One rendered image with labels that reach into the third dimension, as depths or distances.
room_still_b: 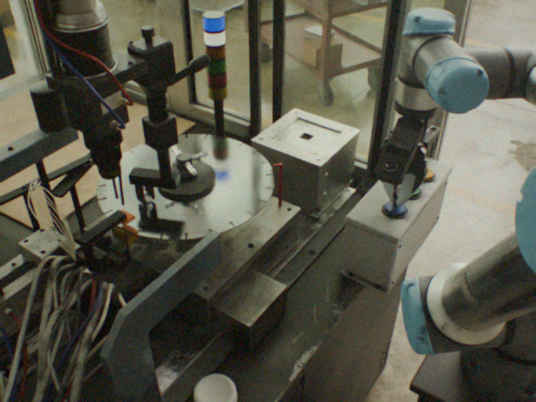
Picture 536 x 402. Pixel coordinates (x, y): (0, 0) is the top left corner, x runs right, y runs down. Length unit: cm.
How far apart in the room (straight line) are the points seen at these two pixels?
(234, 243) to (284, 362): 24
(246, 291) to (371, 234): 25
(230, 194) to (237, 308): 20
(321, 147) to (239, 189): 28
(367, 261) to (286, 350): 23
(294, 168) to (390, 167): 35
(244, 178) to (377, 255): 29
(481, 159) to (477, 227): 55
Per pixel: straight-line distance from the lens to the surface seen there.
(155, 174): 98
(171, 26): 159
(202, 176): 105
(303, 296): 111
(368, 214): 107
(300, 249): 119
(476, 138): 319
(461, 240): 247
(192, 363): 101
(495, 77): 85
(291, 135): 129
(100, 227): 94
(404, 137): 96
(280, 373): 100
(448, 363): 106
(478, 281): 70
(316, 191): 123
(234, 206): 99
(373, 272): 111
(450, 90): 80
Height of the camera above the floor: 157
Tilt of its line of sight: 38 degrees down
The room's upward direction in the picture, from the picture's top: straight up
